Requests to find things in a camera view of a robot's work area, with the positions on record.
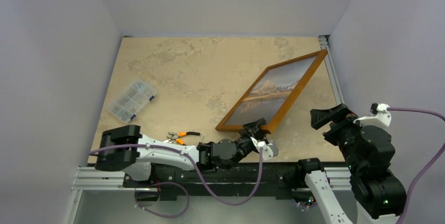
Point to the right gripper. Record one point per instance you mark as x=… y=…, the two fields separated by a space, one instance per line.
x=334 y=118

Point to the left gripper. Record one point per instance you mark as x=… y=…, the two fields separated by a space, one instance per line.
x=251 y=132

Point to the wooden picture frame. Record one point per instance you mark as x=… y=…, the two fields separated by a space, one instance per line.
x=273 y=93

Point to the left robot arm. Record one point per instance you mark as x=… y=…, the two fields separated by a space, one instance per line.
x=126 y=149

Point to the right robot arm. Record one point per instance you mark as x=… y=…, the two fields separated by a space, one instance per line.
x=367 y=151

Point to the orange black pliers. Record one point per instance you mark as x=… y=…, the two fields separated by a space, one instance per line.
x=176 y=138

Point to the clear plastic organizer box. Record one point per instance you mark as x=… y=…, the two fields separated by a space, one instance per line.
x=132 y=100

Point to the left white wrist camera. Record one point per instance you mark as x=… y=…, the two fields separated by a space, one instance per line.
x=266 y=150

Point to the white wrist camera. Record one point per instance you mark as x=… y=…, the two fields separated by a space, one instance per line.
x=266 y=150
x=380 y=116

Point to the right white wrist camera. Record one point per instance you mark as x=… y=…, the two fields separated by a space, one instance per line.
x=380 y=116

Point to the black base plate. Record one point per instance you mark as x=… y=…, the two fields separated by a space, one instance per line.
x=282 y=181

